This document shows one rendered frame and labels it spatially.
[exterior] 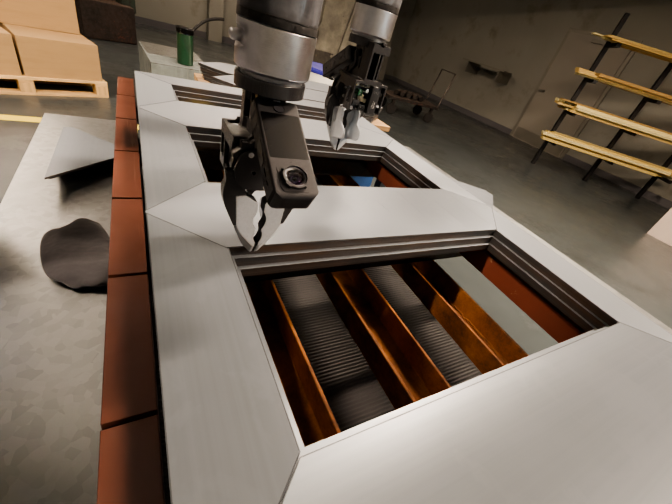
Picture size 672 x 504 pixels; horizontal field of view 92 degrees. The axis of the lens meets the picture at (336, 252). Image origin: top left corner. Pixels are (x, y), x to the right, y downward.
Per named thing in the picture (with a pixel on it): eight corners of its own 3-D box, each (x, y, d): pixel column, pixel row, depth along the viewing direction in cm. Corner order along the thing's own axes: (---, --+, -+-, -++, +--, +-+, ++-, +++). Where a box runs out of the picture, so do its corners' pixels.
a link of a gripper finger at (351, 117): (345, 158, 68) (358, 113, 63) (333, 147, 72) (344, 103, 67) (357, 159, 70) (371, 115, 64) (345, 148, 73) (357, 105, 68)
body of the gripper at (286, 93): (274, 167, 45) (289, 72, 38) (296, 198, 39) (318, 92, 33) (216, 164, 41) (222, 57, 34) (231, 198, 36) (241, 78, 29)
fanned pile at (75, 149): (120, 132, 101) (118, 119, 99) (118, 195, 75) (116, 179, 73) (69, 127, 95) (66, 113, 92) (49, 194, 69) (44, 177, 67)
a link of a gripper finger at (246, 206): (243, 230, 47) (250, 171, 42) (254, 255, 43) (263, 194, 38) (221, 231, 46) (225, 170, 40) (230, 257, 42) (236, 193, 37)
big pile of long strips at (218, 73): (350, 101, 179) (353, 89, 175) (390, 127, 152) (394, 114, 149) (194, 72, 139) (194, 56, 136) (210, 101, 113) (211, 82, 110)
